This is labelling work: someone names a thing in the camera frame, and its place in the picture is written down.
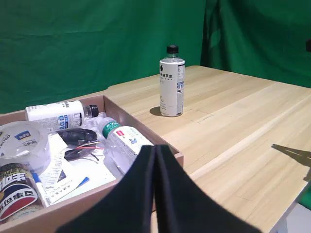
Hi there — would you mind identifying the red orange wire bundle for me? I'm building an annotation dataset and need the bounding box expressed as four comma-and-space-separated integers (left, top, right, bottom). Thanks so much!
72, 141, 105, 164

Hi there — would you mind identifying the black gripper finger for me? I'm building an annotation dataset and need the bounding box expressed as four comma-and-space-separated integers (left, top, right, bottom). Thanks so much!
56, 145, 156, 233
155, 144, 259, 233

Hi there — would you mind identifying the creased green backdrop cloth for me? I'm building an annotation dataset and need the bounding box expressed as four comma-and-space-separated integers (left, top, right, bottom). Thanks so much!
201, 0, 311, 88

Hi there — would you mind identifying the black coiled cable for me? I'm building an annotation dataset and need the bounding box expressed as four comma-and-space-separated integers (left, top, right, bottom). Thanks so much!
55, 128, 98, 162

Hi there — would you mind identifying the white printed paper sheet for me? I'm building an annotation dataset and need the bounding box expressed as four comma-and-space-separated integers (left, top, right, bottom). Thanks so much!
39, 151, 74, 189

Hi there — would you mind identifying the clear water bottle green cap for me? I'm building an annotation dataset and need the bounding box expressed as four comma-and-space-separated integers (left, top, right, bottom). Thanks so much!
101, 116, 155, 176

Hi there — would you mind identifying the white bottle with nutrition label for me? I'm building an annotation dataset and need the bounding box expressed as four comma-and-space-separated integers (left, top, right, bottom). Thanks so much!
159, 45, 186, 117

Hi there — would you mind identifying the white table frame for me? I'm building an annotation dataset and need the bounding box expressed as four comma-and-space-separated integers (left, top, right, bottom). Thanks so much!
272, 181, 311, 233

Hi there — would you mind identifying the white instruction leaflet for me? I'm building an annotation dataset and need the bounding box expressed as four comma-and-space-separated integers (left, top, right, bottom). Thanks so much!
38, 159, 117, 206

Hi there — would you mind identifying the wide green backdrop cloth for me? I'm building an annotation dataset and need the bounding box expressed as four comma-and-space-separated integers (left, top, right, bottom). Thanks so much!
0, 0, 207, 115

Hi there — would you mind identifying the brown cardboard box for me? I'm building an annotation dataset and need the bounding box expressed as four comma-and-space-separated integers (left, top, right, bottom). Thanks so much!
0, 94, 184, 233

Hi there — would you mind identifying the white marker pen blue cap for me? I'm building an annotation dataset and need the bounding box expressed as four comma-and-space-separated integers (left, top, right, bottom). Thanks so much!
31, 171, 51, 208

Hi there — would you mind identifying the clear packing tape roll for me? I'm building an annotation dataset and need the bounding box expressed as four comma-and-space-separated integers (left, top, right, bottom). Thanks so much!
0, 121, 52, 171

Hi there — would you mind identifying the white bottle with black cap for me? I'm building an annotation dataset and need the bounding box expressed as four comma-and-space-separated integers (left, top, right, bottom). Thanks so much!
25, 100, 100, 131

